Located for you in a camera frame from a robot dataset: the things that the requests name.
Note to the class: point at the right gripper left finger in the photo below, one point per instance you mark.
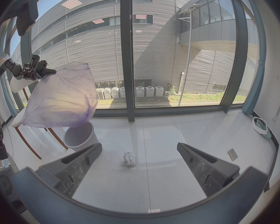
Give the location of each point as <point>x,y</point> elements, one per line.
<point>77,164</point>

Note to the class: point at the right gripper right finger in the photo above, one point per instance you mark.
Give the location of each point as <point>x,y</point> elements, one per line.
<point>205,169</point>

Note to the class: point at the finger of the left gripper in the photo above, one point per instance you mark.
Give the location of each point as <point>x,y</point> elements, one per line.
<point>50,71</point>

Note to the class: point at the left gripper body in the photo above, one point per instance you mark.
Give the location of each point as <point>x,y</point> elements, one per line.
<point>33,71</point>

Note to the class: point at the purple plastic bag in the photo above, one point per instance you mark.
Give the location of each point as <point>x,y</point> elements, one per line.
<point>63,94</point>

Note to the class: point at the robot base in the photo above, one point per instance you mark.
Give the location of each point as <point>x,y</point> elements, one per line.
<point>2,183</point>

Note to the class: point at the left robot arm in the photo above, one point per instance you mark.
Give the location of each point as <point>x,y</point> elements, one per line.
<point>1,63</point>

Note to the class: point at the white trash bin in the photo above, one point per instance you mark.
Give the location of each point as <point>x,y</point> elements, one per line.
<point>88,136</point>

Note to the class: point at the white chair with wooden legs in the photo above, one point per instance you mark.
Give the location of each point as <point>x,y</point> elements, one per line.
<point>19,83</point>

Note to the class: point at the crumpled white paper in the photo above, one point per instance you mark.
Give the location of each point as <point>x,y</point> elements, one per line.
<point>129,159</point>

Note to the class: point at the window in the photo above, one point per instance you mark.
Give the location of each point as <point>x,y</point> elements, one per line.
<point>126,55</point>

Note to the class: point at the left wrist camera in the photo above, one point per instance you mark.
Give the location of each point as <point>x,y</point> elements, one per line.
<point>35,58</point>

